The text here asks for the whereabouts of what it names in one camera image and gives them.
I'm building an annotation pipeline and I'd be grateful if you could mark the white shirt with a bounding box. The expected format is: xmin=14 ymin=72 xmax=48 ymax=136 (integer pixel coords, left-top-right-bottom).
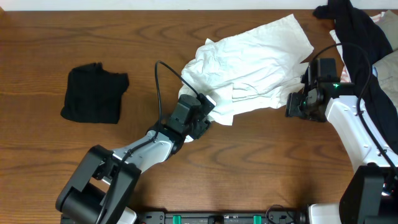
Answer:
xmin=179 ymin=14 xmax=313 ymax=126

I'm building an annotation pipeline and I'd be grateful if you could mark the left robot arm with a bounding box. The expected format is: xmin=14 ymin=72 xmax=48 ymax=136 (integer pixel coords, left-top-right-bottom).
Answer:
xmin=55 ymin=119 xmax=211 ymax=223

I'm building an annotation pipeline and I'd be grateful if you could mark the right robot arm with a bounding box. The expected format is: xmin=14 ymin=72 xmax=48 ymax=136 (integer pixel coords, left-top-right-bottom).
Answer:
xmin=285 ymin=83 xmax=397 ymax=223

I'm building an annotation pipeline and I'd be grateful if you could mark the dark navy garment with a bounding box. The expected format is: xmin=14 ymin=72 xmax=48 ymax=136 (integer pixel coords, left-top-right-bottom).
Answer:
xmin=313 ymin=0 xmax=397 ymax=152

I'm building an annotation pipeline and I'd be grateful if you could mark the grey garment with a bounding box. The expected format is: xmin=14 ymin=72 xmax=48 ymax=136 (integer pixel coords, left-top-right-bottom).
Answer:
xmin=373 ymin=11 xmax=398 ymax=108

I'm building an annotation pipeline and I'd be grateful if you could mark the black folded garment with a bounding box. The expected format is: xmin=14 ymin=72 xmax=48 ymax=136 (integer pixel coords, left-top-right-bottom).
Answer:
xmin=60 ymin=63 xmax=129 ymax=124

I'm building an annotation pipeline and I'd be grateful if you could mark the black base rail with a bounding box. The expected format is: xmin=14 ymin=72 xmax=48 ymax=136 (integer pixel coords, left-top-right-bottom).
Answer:
xmin=134 ymin=205 xmax=309 ymax=224

